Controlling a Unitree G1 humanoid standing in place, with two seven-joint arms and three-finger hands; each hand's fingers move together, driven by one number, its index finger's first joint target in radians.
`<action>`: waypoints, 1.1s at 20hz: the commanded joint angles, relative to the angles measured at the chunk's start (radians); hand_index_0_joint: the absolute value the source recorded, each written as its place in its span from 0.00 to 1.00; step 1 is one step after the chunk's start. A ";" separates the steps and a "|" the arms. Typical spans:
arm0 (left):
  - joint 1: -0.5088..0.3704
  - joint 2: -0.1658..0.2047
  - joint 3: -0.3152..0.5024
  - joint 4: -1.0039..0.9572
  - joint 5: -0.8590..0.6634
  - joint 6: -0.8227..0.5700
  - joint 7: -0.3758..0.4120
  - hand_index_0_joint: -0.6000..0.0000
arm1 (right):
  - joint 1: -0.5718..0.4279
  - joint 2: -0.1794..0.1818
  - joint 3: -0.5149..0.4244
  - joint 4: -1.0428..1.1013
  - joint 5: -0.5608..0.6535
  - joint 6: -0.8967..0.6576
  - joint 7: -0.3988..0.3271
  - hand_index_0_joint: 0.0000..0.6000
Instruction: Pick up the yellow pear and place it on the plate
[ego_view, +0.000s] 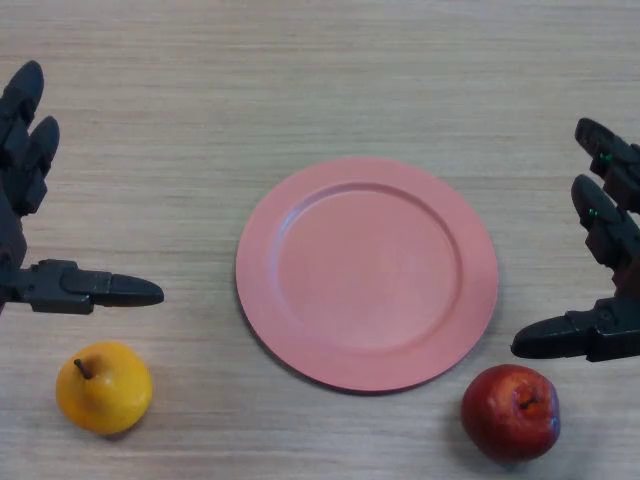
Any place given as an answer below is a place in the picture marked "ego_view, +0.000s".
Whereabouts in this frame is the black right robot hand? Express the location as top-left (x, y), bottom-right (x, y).
top-left (510, 117), bottom-right (640, 363)

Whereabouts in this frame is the red apple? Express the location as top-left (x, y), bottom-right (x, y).
top-left (460, 363), bottom-right (562, 462)

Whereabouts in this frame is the pink round plate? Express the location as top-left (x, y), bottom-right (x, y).
top-left (235, 157), bottom-right (500, 396)

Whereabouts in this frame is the yellow pear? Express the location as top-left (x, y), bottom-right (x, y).
top-left (54, 341), bottom-right (154, 435)

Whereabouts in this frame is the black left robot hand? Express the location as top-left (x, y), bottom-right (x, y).
top-left (0, 60), bottom-right (166, 315)

